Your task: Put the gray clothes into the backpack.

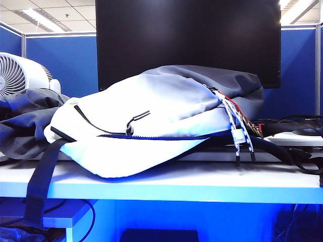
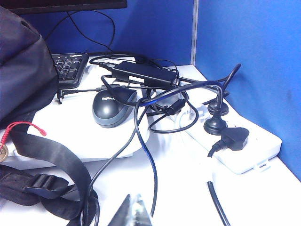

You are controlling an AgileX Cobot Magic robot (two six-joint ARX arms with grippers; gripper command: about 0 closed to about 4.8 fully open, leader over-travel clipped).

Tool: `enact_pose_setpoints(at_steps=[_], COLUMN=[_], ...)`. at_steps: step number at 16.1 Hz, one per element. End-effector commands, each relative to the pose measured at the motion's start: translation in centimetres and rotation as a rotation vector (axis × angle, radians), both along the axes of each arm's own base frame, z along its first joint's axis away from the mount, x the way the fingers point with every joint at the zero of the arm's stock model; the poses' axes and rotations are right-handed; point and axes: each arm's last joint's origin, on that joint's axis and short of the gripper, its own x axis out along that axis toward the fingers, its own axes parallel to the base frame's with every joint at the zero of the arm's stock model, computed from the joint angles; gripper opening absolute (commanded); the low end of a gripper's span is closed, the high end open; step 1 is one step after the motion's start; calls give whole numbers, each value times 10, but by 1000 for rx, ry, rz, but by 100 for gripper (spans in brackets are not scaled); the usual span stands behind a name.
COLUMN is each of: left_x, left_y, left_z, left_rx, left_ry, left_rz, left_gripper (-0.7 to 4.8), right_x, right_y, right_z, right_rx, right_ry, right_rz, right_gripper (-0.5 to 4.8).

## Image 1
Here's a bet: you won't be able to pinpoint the white and gray backpack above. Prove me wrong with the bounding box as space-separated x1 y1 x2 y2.
24 65 323 229

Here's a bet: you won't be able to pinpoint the gray ribbed clothes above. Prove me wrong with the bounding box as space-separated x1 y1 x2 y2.
0 88 73 161

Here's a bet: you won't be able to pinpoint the black computer monitor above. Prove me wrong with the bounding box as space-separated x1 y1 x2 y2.
95 0 282 91

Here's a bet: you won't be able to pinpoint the blue partition panel wide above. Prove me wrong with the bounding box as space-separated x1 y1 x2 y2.
25 35 99 98

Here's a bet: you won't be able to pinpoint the black box under desk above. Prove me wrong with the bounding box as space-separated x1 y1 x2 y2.
120 228 199 242

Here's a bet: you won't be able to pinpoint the white desk fan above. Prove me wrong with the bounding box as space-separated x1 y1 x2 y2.
0 52 62 98

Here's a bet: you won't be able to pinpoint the white under-desk shelf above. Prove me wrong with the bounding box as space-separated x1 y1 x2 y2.
41 201 98 242

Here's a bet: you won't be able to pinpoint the white riser shelf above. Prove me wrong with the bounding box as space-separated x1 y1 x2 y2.
263 135 323 147

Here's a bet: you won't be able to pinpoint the blue partition panel tall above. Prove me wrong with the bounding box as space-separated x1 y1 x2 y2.
262 27 316 119

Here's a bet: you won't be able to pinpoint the long ceiling light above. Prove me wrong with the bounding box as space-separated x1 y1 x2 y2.
12 8 68 33
279 0 319 14

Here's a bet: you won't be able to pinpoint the blue partition panel narrow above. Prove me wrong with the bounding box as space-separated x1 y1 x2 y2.
0 22 23 57

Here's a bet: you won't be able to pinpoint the dark bag on floor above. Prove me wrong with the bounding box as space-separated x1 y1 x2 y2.
0 225 55 242

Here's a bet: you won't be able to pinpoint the white blue patterned zipper cord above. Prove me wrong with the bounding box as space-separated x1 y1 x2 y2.
222 98 256 162
214 91 244 169

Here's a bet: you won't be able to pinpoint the red patterned lanyard strap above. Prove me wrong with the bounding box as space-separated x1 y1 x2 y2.
224 94 265 138

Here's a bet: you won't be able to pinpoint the black tangled cables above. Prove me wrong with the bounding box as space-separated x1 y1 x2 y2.
262 114 323 138

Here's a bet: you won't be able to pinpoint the black looped cable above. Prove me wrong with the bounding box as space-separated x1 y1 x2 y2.
42 200 97 240

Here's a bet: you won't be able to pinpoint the dark hanging cable bundle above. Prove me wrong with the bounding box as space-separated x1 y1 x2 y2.
274 203 323 242

